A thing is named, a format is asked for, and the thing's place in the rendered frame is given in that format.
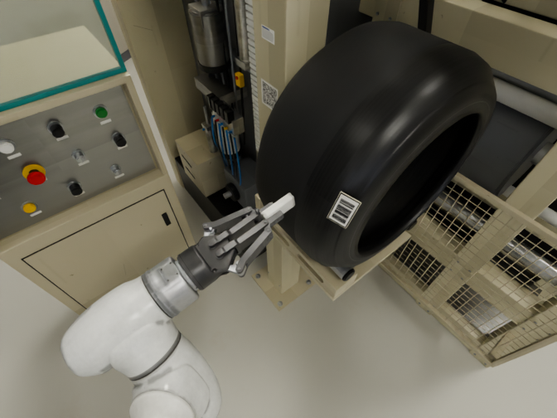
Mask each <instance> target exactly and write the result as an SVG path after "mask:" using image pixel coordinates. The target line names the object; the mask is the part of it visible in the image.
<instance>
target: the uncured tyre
mask: <svg viewBox="0 0 557 418"><path fill-rule="evenodd" d="M495 106H496V87H495V83H494V79H493V74H492V68H491V67H490V66H489V64H488V63H487V62H485V61H484V60H483V59H482V58H481V57H480V56H479V55H478V54H477V53H476V52H475V51H471V50H469V49H467V48H465V47H462V46H459V45H457V44H455V43H452V42H450V41H447V40H444V39H443V38H440V37H438V36H435V35H433V34H430V33H428V32H425V31H422V30H420V29H418V28H416V27H412V26H410V25H408V24H406V23H403V22H396V21H374V22H367V23H364V24H361V25H359V26H357V27H354V28H352V29H351V30H349V31H347V32H344V33H343V34H341V35H340V36H339V37H337V38H336V39H334V40H333V41H331V42H330V43H329V44H327V45H326V46H324V47H323V48H322V49H321V50H320V51H319V52H318V53H316V54H315V55H314V56H313V57H312V58H310V59H309V60H308V61H307V62H306V63H305V64H304V65H303V66H302V68H301V69H300V70H299V71H298V72H297V73H296V75H295V76H294V77H293V78H292V79H291V80H290V81H289V83H288V85H287V86H286V87H285V89H284V90H283V92H282V94H281V95H280V96H279V98H278V100H277V102H276V104H275V106H274V107H273V109H272V111H271V114H270V116H269V118H268V121H267V123H266V125H265V127H264V132H263V135H262V138H261V141H260V146H259V152H258V157H257V162H256V169H255V181H256V187H257V191H258V194H259V198H260V200H261V202H262V203H263V205H264V206H266V205H267V204H269V203H270V202H272V203H275V202H276V201H278V200H279V199H281V198H282V197H284V196H285V195H287V194H288V193H291V194H292V195H293V196H294V201H295V206H294V207H292V208H291V209H290V210H288V211H286V212H285V213H284V214H283V219H282V220H281V221H279V222H278V224H279V225H280V226H281V227H282V228H283V229H284V230H285V232H286V233H287V234H288V235H289V236H290V237H291V238H292V239H293V240H294V241H295V242H296V243H297V244H298V245H299V246H300V248H301V249H302V250H303V251H304V252H305V253H306V254H307V255H308V256H309V257H310V258H311V259H313V260H315V261H316V262H318V263H319V264H321V265H324V266H327V267H353V266H356V265H359V264H361V263H363V262H365V261H367V260H369V259H370V258H371V257H373V256H375V255H376V254H378V253H379V252H381V251H382V250H383V249H384V248H386V247H387V246H388V245H389V244H391V243H392V242H393V241H394V240H395V239H397V238H398V237H399V236H400V235H401V234H402V233H403V232H405V231H406V230H407V229H408V228H409V227H410V226H411V225H412V224H413V223H414V222H415V221H416V220H417V219H418V218H419V217H420V216H421V215H422V214H423V213H424V212H425V211H426V210H427V209H428V208H429V206H430V205H431V204H432V203H433V202H434V201H435V200H436V198H437V197H438V196H439V195H440V194H441V192H442V191H443V190H444V189H445V187H446V186H447V185H448V184H449V183H450V182H451V181H452V179H453V178H454V176H455V175H456V174H457V173H458V171H459V170H460V168H461V167H462V165H463V164H464V163H465V162H466V160H467V159H468V157H469V156H470V154H471V153H472V151H473V149H474V148H475V147H476V145H477V143H478V142H479V140H480V138H481V136H482V135H483V133H484V131H485V129H486V128H487V126H488V124H489V121H490V119H491V117H492V114H493V111H494V109H495ZM341 191H342V192H344V193H345V194H347V195H349V196H350V197H353V198H355V199H356V200H357V201H359V202H361V205H360V206H359V208H358V210H357V211H356V214H355V215H354V216H353V218H352V219H351V222H350V223H349V225H348V227H347V228H344V227H342V226H340V225H338V224H337V223H336V222H334V221H331V220H330V219H328V218H327V215H328V214H329V212H330V210H331V209H332V206H333V204H334V203H335V201H336V199H337V197H338V195H339V193H340V192H341Z"/></svg>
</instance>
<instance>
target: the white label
mask: <svg viewBox="0 0 557 418"><path fill-rule="evenodd" d="M360 205H361V202H359V201H357V200H356V199H355V198H353V197H350V196H349V195H347V194H345V193H344V192H342V191H341V192H340V193H339V195H338V197H337V199H336V201H335V203H334V204H333V206H332V209H331V210H330V212H329V214H328V215H327V218H328V219H330V220H331V221H334V222H336V223H337V224H338V225H340V226H342V227H344V228H347V227H348V225H349V223H350V222H351V219H352V218H353V216H354V215H355V214H356V211H357V210H358V208H359V206H360Z"/></svg>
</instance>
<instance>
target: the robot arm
mask: <svg viewBox="0 0 557 418"><path fill-rule="evenodd" d="M294 206H295V201H294V196H293V195H292V194H291V193H288V194H287V195H285V196H284V197H282V198H281V199H279V200H278V201H276V202H275V203H272V202H270V203H269V204H267V205H266V206H264V207H263V208H261V209H259V208H255V209H252V207H246V208H244V209H241V210H239V211H237V212H234V213H232V214H230V215H228V216H225V217H223V218H221V219H219V220H217V221H212V222H205V223H203V224H202V227H203V229H204V236H203V237H202V238H201V239H200V240H199V242H198V243H197V244H196V245H192V246H190V247H189V248H187V249H186V250H184V251H183V252H182V253H181V254H179V255H178V256H177V260H174V259H173V258H172V257H171V256H169V257H167V258H166V259H165V260H163V261H162V262H160V263H159V264H157V265H155V266H154V267H152V268H151V269H150V270H147V271H146V272H145V273H144V274H143V275H141V276H139V277H137V278H136V279H133V280H130V281H128V282H125V283H123V284H121V285H120V286H118V287H116V288H115V289H113V290H111V291H109V292H108V293H107V294H105V295H104V296H103V297H101V298H100V299H98V300H97V301H96V302H95V303H93V304H92V305H91V306H89V307H88V308H87V309H86V310H85V311H84V312H83V313H82V314H81V315H80V316H79V317H78V318H77V319H76V320H75V321H74V322H73V323H72V324H71V325H70V326H69V327H68V329H67V331H66V333H65V335H64V336H63V338H62V339H61V354H62V357H63V359H64V361H65V363H66V365H67V367H68V368H69V369H70V370H71V371H72V372H73V373H74V374H75V375H76V376H79V377H91V376H96V375H100V374H104V373H106V372H108V371H109V370H111V369H112V368H113V369H115V370H116V371H118V372H122V373H123V374H124V375H125V376H126V377H127V378H129V380H130V381H131V382H132V383H133V384H134V387H133V389H132V393H133V399H132V405H131V406H130V410H129V414H130V418H216V417H217V416H218V414H219V412H220V407H221V402H222V396H221V390H220V385H219V382H218V380H217V378H216V375H215V373H214V372H213V370H212V369H211V367H210V365H209V364H208V362H207V361H206V359H205V358H204V357H203V356H202V355H201V353H200V352H199V351H198V350H197V348H196V347H195V346H194V345H193V344H192V343H191V342H190V341H189V340H188V339H187V338H185V337H184V336H183V335H182V334H181V333H180V332H179V330H178V329H177V327H176V326H175V324H174V322H173V321H172V318H173V317H175V316H177V315H178V314H179V313H180V312H181V311H182V310H183V309H185V308H186V307H188V306H189V305H190V304H192V303H193V302H195V301H196V300H197V299H199V294H198V292H197V290H198V289H199V290H203V289H205V288H206V287H207V286H209V285H210V284H212V283H213V282H215V281H216V280H217V279H218V278H219V277H220V276H222V275H227V274H229V273H234V274H237V275H238V276H239V277H240V278H243V277H244V276H245V274H246V271H247V269H248V267H249V265H250V264H251V263H252V262H253V261H254V259H255V258H256V257H257V256H258V255H259V253H260V252H261V251H262V250H263V249H264V247H265V246H266V245H267V244H268V243H269V242H270V241H271V240H272V239H273V237H274V236H273V232H272V229H271V228H272V226H274V225H275V224H277V223H278V222H279V221H281V220H282V219H283V214H284V213H285V212H286V211H288V210H290V209H291V208H292V207H294ZM262 219H263V220H262ZM231 227H232V228H231ZM229 228H230V229H229ZM227 229H229V230H227ZM222 231H224V232H222ZM219 232H222V233H221V234H219V235H216V236H215V234H216V233H219ZM253 242H254V243H253ZM251 243H253V244H252V245H251V247H250V248H249V249H248V250H247V251H246V252H245V253H244V254H243V255H242V256H241V257H240V260H239V261H236V262H235V263H234V261H235V257H236V256H237V255H238V254H240V253H241V252H242V250H243V249H244V248H246V247H247V246H248V245H250V244H251Z"/></svg>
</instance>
